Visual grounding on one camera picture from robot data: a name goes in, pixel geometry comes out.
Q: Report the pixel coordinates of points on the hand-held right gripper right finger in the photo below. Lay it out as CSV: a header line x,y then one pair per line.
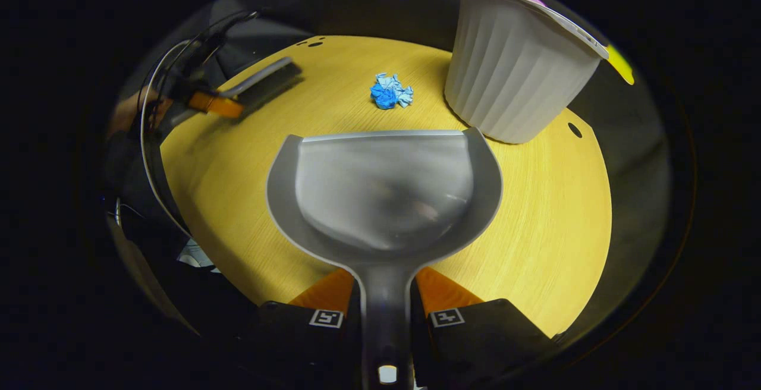
x,y
481,336

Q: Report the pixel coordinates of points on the white ribbed garbage bin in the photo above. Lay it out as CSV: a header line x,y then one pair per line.
x,y
511,75

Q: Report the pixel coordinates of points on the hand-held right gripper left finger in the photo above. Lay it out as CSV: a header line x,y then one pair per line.
x,y
297,330

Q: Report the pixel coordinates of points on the blue paper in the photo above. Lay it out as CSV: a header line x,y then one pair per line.
x,y
389,91

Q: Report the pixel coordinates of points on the wooden desktop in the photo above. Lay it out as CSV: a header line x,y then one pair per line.
x,y
238,164

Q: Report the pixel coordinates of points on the small grey broom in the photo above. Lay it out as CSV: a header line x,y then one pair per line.
x,y
267,78

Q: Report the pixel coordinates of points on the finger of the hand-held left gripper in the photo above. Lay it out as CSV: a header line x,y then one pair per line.
x,y
217,104

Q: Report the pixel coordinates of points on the grey dustpan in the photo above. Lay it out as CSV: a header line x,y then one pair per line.
x,y
380,188

